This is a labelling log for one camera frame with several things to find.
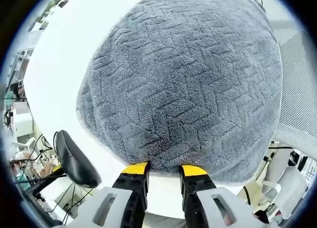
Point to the grey towel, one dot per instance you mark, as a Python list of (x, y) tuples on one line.
[(188, 89)]

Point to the black padded saddle seat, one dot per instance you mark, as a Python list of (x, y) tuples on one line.
[(74, 161)]

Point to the black metal stand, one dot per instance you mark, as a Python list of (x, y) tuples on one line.
[(44, 182)]

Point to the grey mesh office chair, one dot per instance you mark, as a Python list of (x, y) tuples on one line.
[(297, 89)]

